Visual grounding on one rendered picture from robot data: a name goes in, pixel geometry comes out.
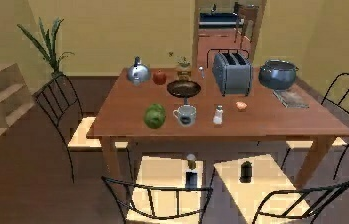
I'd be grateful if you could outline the white salt shaker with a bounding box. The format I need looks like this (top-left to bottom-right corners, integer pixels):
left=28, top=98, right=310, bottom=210
left=212, top=104, right=224, bottom=126

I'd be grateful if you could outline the tall green house plant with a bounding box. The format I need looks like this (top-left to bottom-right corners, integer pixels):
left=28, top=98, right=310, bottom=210
left=16, top=17, right=76, bottom=79

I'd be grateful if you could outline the small potted plant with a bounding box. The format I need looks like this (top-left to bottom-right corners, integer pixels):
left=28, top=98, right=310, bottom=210
left=168, top=51, right=193, bottom=81

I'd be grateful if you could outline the black small cylinder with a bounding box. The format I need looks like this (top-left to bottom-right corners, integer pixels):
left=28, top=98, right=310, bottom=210
left=240, top=160, right=252, bottom=184

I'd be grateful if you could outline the grey book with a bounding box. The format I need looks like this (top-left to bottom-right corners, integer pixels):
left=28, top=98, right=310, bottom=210
left=272, top=88, right=310, bottom=110

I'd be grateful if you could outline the brown wooden chair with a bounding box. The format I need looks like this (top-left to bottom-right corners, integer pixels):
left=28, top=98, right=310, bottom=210
left=233, top=2, right=260, bottom=44

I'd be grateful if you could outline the dark blue cooking pot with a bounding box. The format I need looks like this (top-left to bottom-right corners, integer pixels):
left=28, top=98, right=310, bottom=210
left=257, top=59, right=300, bottom=91

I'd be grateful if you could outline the silver kettle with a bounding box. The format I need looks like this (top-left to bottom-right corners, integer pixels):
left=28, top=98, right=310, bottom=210
left=126, top=55, right=152, bottom=86

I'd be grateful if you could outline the green lettuce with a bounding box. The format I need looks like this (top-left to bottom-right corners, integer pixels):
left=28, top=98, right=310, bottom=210
left=143, top=103, right=167, bottom=130

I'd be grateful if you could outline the pale wooden shelf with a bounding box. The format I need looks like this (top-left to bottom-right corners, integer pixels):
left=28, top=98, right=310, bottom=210
left=0, top=63, right=36, bottom=151

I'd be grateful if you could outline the dark blue box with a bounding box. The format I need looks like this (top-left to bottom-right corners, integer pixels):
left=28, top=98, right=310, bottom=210
left=184, top=169, right=198, bottom=190

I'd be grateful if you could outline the brown wooden table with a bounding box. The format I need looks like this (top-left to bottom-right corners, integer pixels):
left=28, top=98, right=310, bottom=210
left=86, top=68, right=349, bottom=198

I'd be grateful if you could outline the red apple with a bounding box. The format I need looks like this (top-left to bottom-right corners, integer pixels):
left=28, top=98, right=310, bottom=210
left=152, top=69, right=168, bottom=86

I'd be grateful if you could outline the grey toaster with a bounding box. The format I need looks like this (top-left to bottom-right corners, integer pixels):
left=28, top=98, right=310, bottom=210
left=211, top=51, right=254, bottom=97

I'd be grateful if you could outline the dark blue sofa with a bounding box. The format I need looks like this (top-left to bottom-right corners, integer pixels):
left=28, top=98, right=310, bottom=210
left=198, top=12, right=245, bottom=30

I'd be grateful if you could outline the white mug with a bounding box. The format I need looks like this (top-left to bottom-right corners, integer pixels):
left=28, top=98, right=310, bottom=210
left=172, top=104, right=198, bottom=128

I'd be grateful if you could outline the black frying pan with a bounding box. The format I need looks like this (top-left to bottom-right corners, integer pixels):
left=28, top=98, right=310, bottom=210
left=166, top=79, right=202, bottom=106

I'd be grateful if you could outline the olive bottle pale top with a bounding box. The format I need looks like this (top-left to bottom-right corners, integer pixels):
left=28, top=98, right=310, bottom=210
left=185, top=153, right=197, bottom=171

